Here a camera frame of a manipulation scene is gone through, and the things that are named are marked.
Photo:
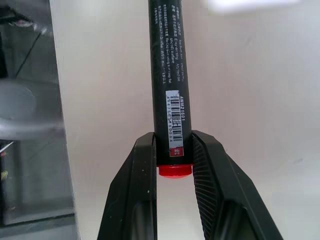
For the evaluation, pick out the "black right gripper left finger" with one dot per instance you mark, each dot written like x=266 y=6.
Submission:
x=135 y=190

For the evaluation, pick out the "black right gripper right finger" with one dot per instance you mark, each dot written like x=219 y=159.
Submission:
x=225 y=190

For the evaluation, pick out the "black marker with red cap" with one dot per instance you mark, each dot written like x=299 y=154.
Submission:
x=170 y=75

